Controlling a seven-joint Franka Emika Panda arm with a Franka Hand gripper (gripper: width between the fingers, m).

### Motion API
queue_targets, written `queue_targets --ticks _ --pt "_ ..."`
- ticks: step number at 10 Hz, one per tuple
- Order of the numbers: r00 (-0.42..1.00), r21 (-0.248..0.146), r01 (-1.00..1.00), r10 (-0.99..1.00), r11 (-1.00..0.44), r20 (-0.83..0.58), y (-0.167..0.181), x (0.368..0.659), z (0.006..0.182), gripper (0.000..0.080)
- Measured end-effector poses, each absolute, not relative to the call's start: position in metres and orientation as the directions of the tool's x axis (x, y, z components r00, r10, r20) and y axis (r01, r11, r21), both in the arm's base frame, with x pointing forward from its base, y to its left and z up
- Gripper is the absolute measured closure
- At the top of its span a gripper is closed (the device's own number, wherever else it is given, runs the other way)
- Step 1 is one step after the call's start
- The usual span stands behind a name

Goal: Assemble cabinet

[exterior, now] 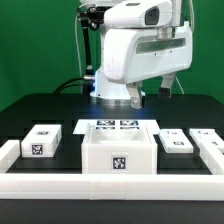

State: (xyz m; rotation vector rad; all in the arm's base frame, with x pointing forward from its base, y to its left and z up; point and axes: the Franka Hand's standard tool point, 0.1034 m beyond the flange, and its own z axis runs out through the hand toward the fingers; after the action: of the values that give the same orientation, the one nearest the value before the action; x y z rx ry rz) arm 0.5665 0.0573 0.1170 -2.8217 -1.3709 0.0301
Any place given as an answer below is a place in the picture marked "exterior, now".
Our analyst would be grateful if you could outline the white U-shaped frame barrier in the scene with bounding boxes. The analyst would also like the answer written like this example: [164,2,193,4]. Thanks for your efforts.
[0,140,224,201]

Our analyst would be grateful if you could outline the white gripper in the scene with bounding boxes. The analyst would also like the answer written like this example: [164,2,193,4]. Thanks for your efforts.
[104,26,192,109]

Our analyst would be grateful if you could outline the black cable bundle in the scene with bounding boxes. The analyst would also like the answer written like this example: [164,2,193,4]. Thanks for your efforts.
[53,77,88,95]

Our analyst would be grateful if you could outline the white cabinet box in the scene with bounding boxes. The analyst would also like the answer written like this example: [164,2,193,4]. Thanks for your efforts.
[81,125,157,174]

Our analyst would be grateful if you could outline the white cabinet door panel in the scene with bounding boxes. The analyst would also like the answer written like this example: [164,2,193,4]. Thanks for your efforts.
[158,129,194,153]

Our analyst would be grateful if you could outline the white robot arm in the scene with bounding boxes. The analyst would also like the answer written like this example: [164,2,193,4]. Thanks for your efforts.
[77,0,194,109]

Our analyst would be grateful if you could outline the white marker sheet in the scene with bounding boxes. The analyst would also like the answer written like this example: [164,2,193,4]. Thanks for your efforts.
[73,119,160,135]

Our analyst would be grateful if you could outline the white thin cable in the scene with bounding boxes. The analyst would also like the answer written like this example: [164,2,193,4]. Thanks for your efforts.
[74,13,84,78]

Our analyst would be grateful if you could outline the white block with marker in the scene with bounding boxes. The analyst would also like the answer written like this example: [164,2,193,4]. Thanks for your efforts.
[21,124,62,158]

